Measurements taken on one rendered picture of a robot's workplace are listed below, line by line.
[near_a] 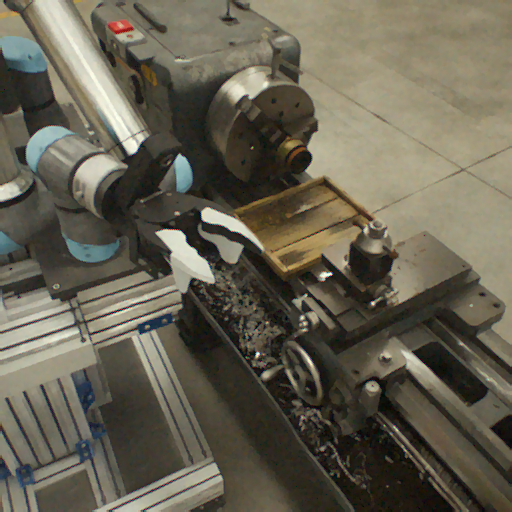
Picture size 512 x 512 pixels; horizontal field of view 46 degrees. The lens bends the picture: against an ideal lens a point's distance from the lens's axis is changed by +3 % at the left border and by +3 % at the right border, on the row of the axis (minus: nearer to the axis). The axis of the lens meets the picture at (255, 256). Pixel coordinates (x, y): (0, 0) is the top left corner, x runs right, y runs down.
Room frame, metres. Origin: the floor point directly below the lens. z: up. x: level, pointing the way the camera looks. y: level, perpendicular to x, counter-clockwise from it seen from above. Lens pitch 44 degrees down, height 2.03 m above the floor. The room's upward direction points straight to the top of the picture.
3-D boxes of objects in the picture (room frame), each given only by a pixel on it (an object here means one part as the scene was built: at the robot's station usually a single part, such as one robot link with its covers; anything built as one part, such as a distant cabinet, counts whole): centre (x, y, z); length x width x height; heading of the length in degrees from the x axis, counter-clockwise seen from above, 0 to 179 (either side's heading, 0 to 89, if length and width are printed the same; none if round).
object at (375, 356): (0.99, -0.36, 0.90); 0.47 x 0.30 x 0.06; 122
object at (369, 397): (0.77, -0.26, 0.84); 0.04 x 0.04 x 0.10; 32
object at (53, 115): (1.39, 0.57, 1.21); 0.15 x 0.15 x 0.10
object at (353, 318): (1.03, -0.32, 0.95); 0.43 x 0.17 x 0.05; 122
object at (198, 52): (1.87, 0.21, 1.06); 0.59 x 0.48 x 0.39; 32
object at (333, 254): (1.02, -0.25, 0.99); 0.20 x 0.10 x 0.05; 32
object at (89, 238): (0.68, 0.23, 1.46); 0.11 x 0.08 x 0.11; 137
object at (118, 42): (1.79, 0.39, 1.23); 0.13 x 0.08 x 0.05; 32
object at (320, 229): (1.33, -0.15, 0.89); 0.36 x 0.30 x 0.04; 122
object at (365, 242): (0.99, -0.27, 1.13); 0.08 x 0.08 x 0.03
